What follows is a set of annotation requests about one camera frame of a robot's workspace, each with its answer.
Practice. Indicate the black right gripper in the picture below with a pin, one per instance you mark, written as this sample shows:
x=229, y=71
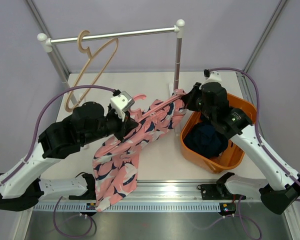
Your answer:
x=190, y=98

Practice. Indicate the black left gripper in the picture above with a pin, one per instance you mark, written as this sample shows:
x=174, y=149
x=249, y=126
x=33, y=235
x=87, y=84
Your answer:
x=127, y=125

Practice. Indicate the pink plastic hanger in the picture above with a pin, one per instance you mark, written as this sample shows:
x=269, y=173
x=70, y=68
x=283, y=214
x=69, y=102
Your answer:
x=139, y=115

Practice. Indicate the navy blue shorts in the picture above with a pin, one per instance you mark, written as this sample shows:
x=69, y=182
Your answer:
x=204, y=140

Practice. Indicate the pink shark print shorts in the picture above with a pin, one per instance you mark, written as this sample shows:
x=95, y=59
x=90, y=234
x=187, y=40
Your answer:
x=115, y=163

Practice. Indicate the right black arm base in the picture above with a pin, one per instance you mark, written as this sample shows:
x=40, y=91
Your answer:
x=214, y=191

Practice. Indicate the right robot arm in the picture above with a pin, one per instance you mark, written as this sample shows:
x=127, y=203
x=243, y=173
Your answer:
x=281, y=185

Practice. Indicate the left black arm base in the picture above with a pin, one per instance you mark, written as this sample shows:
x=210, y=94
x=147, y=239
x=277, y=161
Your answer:
x=90, y=194

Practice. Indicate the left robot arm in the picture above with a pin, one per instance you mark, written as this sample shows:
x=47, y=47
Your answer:
x=87, y=124

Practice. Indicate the orange plastic basket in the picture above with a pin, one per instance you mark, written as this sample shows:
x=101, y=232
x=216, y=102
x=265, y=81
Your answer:
x=232, y=156

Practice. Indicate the white clothes rack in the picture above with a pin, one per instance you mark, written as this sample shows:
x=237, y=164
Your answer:
x=48, y=45

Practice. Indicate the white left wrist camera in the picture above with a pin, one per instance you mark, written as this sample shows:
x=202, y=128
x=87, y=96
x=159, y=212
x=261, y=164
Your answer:
x=121, y=102

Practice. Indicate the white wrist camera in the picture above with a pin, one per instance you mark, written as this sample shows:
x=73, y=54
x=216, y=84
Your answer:
x=121, y=102
x=212, y=77

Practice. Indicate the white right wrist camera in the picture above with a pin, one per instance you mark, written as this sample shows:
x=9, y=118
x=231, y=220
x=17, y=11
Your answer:
x=212, y=77

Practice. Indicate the aluminium rail with cable duct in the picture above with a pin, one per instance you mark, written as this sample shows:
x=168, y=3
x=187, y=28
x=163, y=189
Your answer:
x=149, y=197

